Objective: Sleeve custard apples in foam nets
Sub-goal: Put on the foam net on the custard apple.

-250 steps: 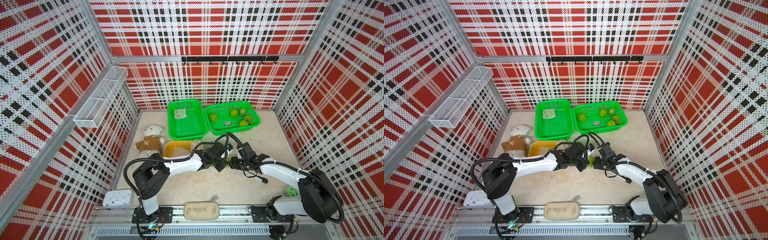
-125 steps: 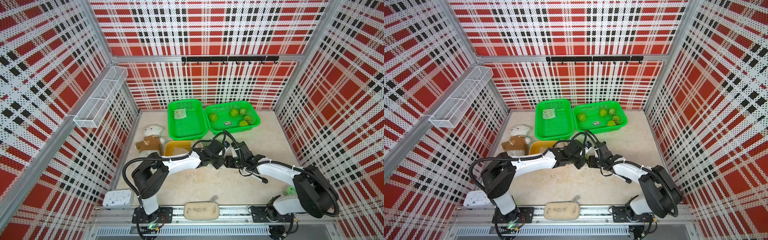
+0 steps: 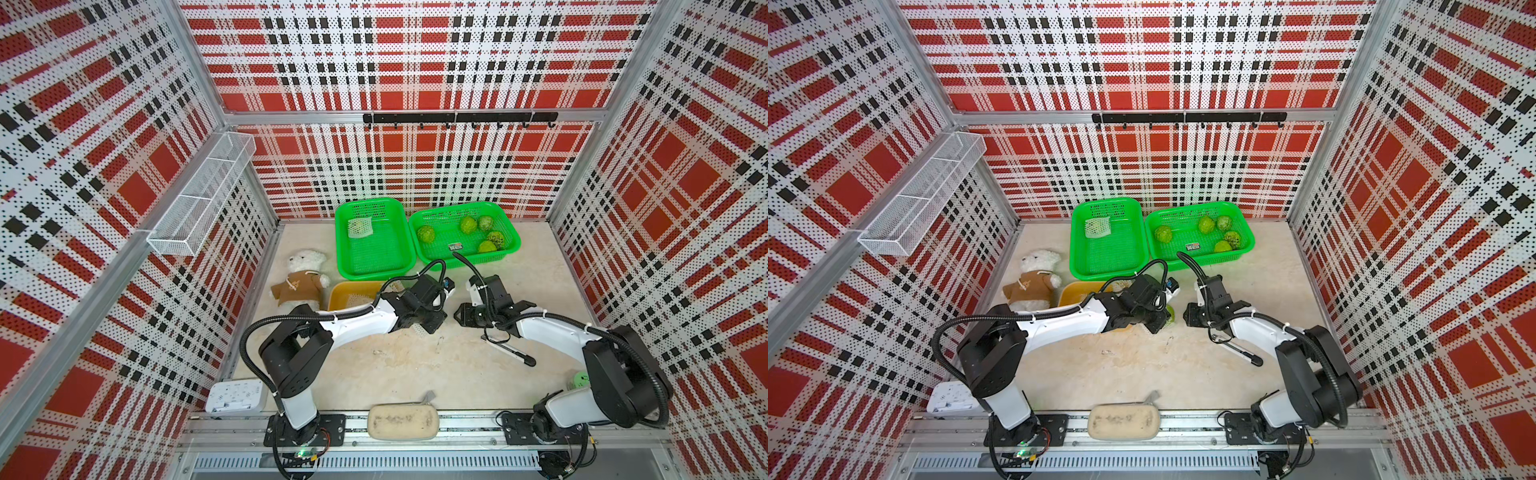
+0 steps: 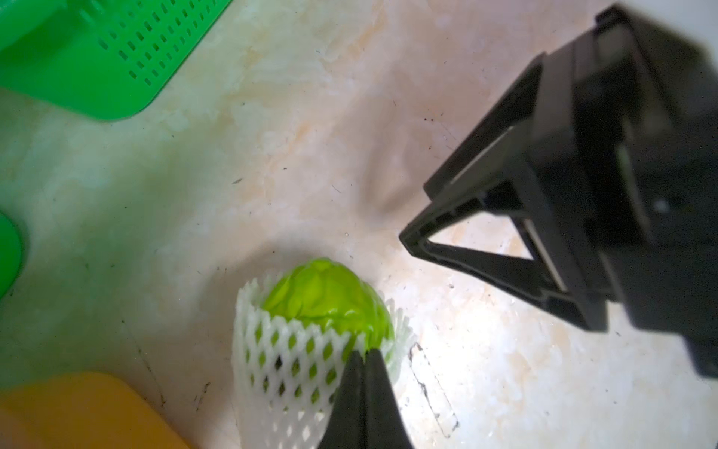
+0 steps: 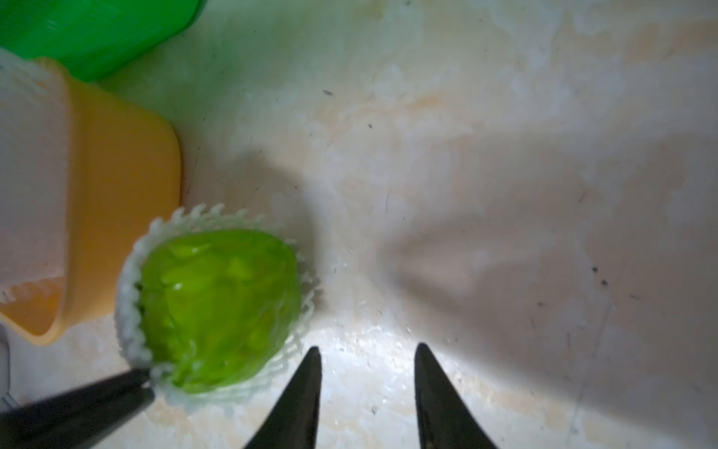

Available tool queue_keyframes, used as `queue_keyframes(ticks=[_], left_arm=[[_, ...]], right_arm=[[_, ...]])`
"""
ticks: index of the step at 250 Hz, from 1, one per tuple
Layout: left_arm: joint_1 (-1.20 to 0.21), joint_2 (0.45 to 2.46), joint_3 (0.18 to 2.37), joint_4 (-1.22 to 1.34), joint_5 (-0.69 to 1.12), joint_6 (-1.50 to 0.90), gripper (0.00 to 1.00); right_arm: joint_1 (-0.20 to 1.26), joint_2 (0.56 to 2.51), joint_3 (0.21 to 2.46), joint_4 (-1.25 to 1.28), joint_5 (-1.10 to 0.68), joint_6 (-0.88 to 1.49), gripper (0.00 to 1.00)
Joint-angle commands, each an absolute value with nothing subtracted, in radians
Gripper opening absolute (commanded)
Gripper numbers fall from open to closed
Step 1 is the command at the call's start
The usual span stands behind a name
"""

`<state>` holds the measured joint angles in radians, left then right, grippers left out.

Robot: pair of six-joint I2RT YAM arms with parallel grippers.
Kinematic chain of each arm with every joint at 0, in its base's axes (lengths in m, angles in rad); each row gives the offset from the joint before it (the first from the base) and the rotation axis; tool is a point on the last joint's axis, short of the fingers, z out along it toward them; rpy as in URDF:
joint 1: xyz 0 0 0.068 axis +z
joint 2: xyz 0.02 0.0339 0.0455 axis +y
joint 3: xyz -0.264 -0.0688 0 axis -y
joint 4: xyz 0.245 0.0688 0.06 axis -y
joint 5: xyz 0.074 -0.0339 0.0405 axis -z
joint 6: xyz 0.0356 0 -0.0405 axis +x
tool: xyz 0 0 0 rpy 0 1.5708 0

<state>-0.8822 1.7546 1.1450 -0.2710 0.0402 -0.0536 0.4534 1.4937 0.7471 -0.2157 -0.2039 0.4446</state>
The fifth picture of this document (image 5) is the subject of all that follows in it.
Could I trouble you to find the yellow plastic bowl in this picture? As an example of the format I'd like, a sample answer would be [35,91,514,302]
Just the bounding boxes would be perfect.
[1,58,181,345]

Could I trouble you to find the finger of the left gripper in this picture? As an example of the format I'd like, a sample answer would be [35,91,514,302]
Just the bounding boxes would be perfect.
[1,369,155,448]

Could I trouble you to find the empty green plastic basket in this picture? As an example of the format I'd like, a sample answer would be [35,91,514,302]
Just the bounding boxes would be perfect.
[1,0,206,82]

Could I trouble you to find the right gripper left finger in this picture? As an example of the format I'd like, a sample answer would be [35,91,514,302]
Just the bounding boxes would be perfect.
[245,346,323,449]

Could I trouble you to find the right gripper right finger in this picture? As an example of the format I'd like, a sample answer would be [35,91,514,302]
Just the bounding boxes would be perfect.
[414,342,497,449]

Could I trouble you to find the foam nets pile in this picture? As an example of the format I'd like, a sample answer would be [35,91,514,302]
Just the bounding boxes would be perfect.
[1,50,72,304]

